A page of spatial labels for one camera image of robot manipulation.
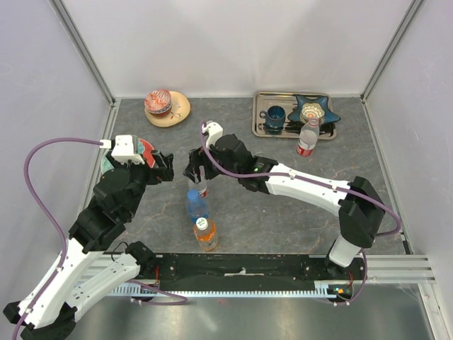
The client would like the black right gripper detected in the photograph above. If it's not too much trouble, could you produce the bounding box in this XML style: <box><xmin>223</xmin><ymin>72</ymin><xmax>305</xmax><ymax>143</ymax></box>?
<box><xmin>183</xmin><ymin>144</ymin><xmax>241</xmax><ymax>184</ymax></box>

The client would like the clear bottle red label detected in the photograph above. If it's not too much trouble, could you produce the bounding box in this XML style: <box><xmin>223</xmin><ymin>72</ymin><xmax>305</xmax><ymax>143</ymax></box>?
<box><xmin>297</xmin><ymin>118</ymin><xmax>319</xmax><ymax>157</ymax></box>

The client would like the orange drink bottle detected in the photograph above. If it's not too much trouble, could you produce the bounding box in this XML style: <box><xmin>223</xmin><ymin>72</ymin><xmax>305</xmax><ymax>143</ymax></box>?
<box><xmin>193</xmin><ymin>217</ymin><xmax>219</xmax><ymax>251</ymax></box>

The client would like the small patterned bowl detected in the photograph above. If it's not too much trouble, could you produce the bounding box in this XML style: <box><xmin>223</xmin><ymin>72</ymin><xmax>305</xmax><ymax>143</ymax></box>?
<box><xmin>300</xmin><ymin>103</ymin><xmax>325</xmax><ymax>122</ymax></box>

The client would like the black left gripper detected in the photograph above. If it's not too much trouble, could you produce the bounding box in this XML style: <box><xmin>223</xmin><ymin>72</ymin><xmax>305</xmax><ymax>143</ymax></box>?
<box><xmin>109</xmin><ymin>149</ymin><xmax>175</xmax><ymax>217</ymax></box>

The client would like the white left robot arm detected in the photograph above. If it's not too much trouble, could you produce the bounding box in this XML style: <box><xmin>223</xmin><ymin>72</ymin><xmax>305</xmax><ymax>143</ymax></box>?
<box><xmin>3</xmin><ymin>151</ymin><xmax>174</xmax><ymax>339</ymax></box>

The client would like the blue star-shaped dish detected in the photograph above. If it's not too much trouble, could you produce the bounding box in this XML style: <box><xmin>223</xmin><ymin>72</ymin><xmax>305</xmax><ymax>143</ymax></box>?
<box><xmin>287</xmin><ymin>94</ymin><xmax>341</xmax><ymax>125</ymax></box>

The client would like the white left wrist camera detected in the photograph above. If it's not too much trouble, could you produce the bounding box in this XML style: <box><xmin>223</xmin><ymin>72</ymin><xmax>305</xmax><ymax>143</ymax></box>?
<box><xmin>99</xmin><ymin>135</ymin><xmax>145</xmax><ymax>166</ymax></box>

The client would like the teal red floral plate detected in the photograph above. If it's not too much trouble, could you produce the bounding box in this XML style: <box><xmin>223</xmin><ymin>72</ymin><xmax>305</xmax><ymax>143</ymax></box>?
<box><xmin>100</xmin><ymin>138</ymin><xmax>155</xmax><ymax>174</ymax></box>

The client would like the clear bottle red cap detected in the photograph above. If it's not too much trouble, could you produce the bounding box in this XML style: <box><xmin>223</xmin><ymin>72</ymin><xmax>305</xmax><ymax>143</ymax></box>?
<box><xmin>188</xmin><ymin>166</ymin><xmax>208</xmax><ymax>198</ymax></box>

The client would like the blue ceramic cup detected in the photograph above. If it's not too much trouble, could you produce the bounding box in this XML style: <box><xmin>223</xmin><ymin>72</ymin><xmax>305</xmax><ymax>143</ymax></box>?
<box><xmin>259</xmin><ymin>106</ymin><xmax>286</xmax><ymax>129</ymax></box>

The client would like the red patterned bowl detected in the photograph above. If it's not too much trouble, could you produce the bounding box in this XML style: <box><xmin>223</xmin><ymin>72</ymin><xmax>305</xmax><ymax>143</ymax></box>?
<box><xmin>144</xmin><ymin>89</ymin><xmax>172</xmax><ymax>115</ymax></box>

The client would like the silver metal tray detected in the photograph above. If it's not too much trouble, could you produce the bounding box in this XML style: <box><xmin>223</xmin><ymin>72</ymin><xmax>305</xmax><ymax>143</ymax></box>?
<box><xmin>252</xmin><ymin>91</ymin><xmax>341</xmax><ymax>140</ymax></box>

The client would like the beige floral plate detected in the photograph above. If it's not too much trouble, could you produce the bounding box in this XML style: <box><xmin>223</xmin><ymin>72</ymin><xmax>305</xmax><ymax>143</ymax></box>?
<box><xmin>144</xmin><ymin>91</ymin><xmax>191</xmax><ymax>128</ymax></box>

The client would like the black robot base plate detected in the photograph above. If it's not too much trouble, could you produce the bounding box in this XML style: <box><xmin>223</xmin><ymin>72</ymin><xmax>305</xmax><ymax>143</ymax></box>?
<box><xmin>132</xmin><ymin>253</ymin><xmax>365</xmax><ymax>291</ymax></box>

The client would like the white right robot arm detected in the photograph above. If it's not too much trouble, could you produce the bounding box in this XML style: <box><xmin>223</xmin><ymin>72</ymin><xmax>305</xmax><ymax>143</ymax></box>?
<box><xmin>183</xmin><ymin>135</ymin><xmax>385</xmax><ymax>279</ymax></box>

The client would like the blue water bottle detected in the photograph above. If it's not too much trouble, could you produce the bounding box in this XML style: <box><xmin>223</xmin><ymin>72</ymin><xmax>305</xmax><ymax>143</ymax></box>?
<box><xmin>186</xmin><ymin>189</ymin><xmax>209</xmax><ymax>224</ymax></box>

